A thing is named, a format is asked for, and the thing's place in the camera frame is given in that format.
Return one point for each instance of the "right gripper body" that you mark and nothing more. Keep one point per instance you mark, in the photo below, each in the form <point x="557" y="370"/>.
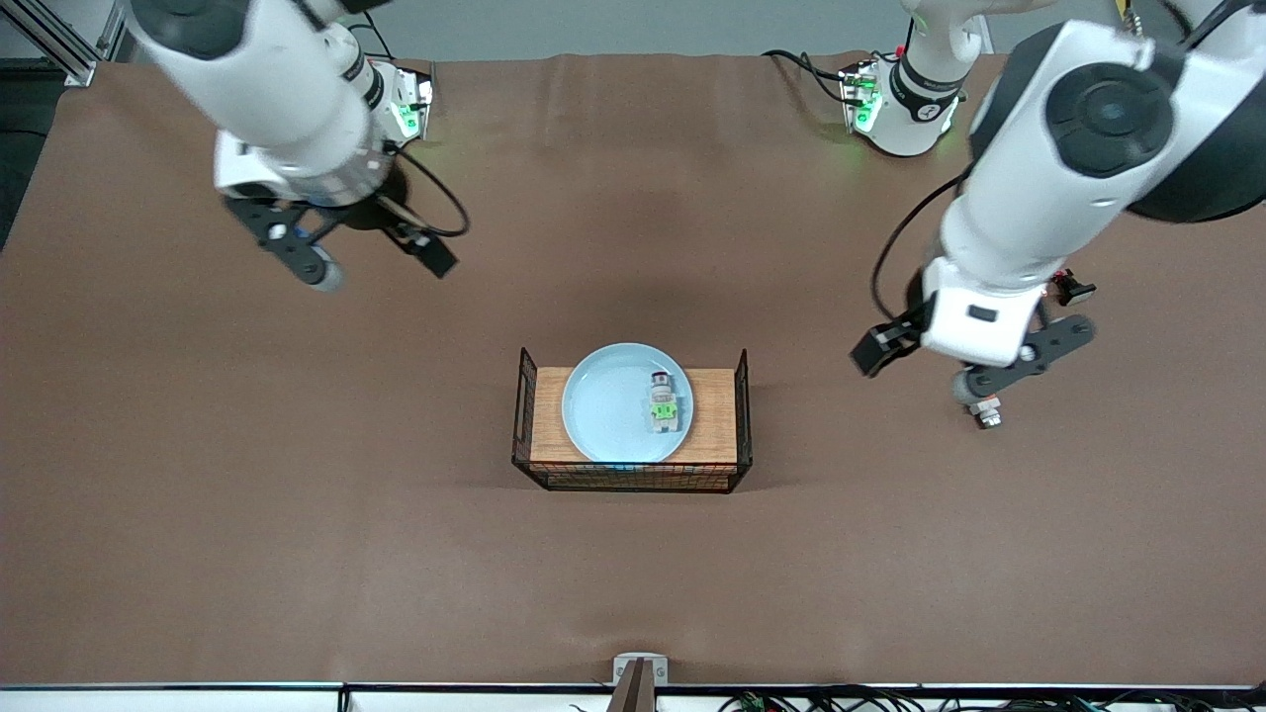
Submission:
<point x="379" y="208"/>

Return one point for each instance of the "green-tab white switch block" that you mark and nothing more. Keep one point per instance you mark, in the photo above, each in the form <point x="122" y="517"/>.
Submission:
<point x="665" y="410"/>

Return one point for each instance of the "light blue round plate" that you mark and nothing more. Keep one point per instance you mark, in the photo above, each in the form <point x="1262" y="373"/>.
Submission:
<point x="608" y="405"/>

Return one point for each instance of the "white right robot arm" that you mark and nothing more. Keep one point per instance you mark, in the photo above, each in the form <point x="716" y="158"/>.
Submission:
<point x="267" y="79"/>

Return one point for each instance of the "black push button head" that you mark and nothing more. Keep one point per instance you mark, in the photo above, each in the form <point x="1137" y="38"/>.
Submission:
<point x="1077" y="291"/>

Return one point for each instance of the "green-lit base connector panel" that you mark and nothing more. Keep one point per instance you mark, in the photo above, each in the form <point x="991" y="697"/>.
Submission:
<point x="413" y="104"/>
<point x="859" y="99"/>

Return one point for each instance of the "wooden board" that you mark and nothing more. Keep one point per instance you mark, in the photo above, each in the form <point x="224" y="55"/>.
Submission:
<point x="717" y="415"/>

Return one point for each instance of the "brown table cover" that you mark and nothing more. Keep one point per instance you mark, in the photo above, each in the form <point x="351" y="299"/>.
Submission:
<point x="633" y="247"/>

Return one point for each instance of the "orange-tab white switch block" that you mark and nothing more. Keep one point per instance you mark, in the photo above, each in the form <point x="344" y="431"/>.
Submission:
<point x="986" y="414"/>

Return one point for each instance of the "aluminium frame profile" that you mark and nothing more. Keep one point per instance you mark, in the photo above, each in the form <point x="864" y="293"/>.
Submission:
<point x="59" y="54"/>

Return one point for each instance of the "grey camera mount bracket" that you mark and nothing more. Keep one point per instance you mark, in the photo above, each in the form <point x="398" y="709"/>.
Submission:
<point x="640" y="672"/>

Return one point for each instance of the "white table edge rail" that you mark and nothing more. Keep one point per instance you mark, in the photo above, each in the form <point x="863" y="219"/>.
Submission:
<point x="198" y="698"/>

